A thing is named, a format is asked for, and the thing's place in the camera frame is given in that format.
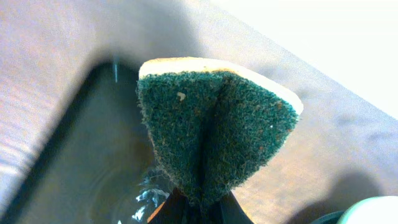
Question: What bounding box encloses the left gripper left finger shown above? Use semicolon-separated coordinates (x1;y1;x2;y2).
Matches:
148;188;187;224

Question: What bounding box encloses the yellow plate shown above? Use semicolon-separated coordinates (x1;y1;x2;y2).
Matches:
338;196;397;224

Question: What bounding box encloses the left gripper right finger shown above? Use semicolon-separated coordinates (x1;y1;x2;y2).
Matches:
214;192;253;224

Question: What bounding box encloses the black rectangular water tray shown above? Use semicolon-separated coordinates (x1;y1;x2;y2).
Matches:
1;62;173;224

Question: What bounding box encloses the green and orange sponge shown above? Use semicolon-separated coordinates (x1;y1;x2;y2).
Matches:
137;57;303;223

